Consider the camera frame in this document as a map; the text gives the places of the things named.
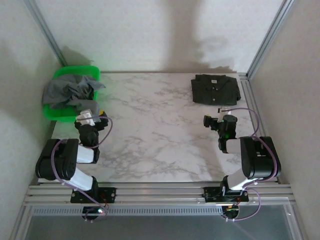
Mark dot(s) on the aluminium side rail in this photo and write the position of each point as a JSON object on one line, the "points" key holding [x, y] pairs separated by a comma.
{"points": [[251, 100]]}

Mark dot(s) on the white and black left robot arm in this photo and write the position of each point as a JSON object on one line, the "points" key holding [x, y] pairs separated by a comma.
{"points": [[85, 155]]}

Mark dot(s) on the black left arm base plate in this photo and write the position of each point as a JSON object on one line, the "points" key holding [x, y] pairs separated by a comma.
{"points": [[107, 195]]}

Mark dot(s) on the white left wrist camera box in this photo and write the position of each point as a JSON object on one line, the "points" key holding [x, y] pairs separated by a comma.
{"points": [[86, 117]]}

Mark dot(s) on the aluminium frame rail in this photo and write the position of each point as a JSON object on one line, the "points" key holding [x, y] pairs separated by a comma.
{"points": [[160, 193]]}

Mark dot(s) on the grey long sleeve shirt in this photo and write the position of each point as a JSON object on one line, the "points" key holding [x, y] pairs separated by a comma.
{"points": [[62, 90]]}

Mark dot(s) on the black electronics board with LED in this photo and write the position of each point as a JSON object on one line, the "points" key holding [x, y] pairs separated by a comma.
{"points": [[97, 211], [231, 210]]}

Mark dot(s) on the green plastic basket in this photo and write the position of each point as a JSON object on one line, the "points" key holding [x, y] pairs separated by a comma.
{"points": [[62, 117]]}

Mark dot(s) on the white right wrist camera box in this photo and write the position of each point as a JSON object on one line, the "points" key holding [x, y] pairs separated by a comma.
{"points": [[225, 110]]}

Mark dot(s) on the aluminium corner post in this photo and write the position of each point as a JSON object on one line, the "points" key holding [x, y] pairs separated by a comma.
{"points": [[44, 27], [270, 37]]}

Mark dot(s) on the dark button-up shirt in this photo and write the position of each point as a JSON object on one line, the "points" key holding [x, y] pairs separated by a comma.
{"points": [[215, 92]]}

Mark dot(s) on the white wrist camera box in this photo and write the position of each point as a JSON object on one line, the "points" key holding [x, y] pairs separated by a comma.
{"points": [[86, 117], [225, 110]]}

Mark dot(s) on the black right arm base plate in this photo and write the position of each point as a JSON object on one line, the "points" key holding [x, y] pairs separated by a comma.
{"points": [[212, 195]]}

